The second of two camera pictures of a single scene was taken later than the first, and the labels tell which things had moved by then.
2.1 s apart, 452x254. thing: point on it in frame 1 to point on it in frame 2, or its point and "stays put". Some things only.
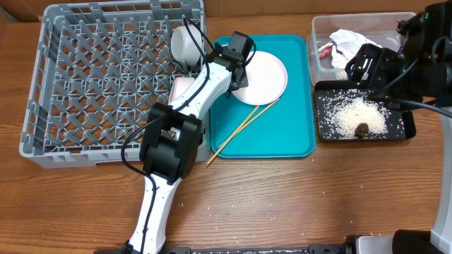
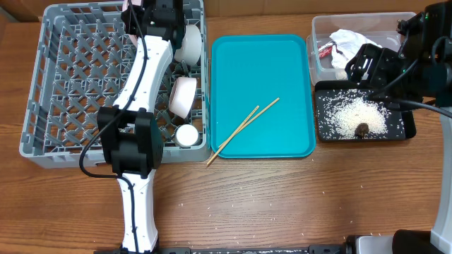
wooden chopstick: x=249 y=123 stays put
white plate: x=267 y=79 to x=123 y=5
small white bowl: x=180 y=86 stays put
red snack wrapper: x=325 y=51 stays put
